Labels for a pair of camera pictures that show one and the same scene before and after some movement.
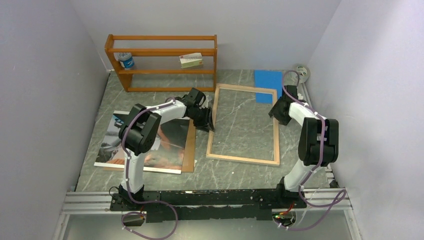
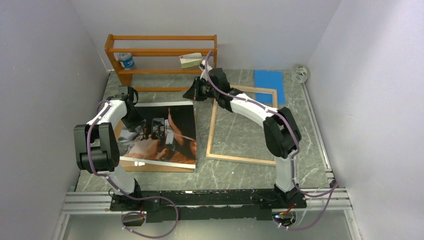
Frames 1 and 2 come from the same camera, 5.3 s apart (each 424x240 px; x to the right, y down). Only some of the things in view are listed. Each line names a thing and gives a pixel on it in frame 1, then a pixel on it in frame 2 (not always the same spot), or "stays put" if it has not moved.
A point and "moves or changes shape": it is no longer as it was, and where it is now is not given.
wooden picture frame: x=212 y=121 stays put
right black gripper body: x=280 y=116 → x=202 y=90
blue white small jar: x=126 y=59 stays put
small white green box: x=191 y=60 stays put
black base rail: x=188 y=205 stays put
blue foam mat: x=268 y=79 stays put
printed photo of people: x=168 y=156 moves or changes shape
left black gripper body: x=201 y=117 → x=132 y=119
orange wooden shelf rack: x=163 y=55 stays put
